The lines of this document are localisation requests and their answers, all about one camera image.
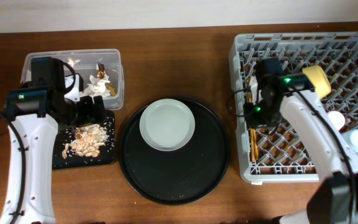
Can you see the brown wrapper scrap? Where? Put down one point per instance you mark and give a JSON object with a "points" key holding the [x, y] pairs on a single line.
{"points": [[102, 75]]}

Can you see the grey dishwasher rack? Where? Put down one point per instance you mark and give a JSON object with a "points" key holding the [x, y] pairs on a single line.
{"points": [[282, 157]]}

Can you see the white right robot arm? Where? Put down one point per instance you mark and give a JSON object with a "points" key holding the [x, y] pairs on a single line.
{"points": [[297, 99]]}

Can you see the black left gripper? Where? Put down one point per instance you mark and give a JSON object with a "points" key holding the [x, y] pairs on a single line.
{"points": [[89, 116]]}

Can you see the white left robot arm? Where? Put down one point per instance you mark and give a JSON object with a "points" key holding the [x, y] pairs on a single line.
{"points": [[34, 114]]}

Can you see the clear plastic waste bin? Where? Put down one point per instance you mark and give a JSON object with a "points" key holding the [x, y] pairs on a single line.
{"points": [[84, 62]]}

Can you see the food scraps and rice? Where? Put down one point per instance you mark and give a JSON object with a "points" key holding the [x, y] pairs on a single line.
{"points": [[88, 140]]}

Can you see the yellow bowl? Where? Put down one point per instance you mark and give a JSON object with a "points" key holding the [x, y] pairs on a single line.
{"points": [[318, 78]]}

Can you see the wooden chopstick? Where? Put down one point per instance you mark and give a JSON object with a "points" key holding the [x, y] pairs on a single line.
{"points": [[254, 138], [253, 154]]}

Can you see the black rectangular tray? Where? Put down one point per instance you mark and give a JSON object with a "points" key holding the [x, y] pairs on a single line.
{"points": [[107, 153]]}

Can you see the pink cup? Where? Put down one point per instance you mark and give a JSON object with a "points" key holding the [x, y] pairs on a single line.
{"points": [[337, 119]]}

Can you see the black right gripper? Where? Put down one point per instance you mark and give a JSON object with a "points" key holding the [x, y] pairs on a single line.
{"points": [[252, 122]]}

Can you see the round black serving tray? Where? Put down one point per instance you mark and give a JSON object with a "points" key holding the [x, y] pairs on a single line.
{"points": [[181, 176]]}

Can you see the grey round plate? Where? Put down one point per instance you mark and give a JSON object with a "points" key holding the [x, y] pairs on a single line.
{"points": [[167, 124]]}

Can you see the white tissue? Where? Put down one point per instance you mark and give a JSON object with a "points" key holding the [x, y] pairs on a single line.
{"points": [[98, 87]]}

